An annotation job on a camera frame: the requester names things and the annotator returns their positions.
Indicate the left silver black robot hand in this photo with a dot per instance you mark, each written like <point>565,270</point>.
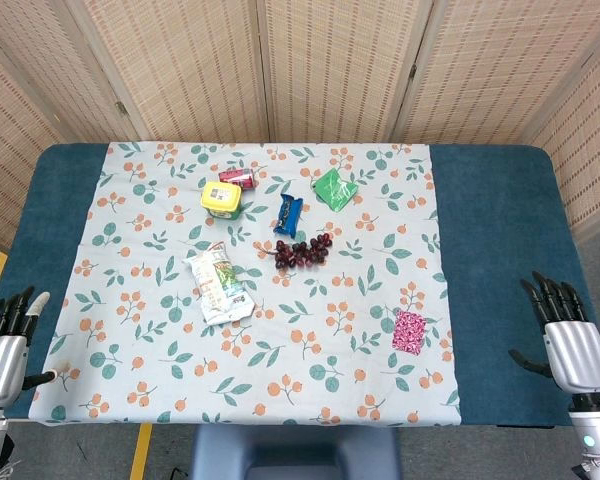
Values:
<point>0,360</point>

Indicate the pink patterned snack packet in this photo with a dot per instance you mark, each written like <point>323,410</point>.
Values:
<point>409,332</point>

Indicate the white crinkled snack bag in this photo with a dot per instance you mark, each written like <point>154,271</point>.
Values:
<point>217,290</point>

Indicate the green tub with yellow lid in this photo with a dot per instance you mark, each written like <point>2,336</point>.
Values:
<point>220,197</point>

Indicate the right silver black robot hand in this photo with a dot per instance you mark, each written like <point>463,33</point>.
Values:
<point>577,355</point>

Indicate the teal blue table cover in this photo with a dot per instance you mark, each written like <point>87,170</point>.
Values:
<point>495,225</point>

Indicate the green foil packet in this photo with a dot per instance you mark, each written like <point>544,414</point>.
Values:
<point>335,190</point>

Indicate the bamboo folding screen panel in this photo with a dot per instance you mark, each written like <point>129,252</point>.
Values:
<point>180,65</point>
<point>495,65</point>
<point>340,65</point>
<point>590,150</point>
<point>10,165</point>
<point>55,60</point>

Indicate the bunch of dark red grapes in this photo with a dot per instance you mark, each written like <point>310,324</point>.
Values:
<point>295,257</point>

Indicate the floral leaf print tablecloth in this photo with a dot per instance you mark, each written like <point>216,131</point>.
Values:
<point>290,350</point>

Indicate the red soda can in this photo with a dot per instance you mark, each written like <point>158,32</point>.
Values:
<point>237,176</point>

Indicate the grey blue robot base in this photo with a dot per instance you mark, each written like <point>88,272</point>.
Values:
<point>295,450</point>

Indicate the blue snack bar wrapper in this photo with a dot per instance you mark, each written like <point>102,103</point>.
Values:
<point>287,215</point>

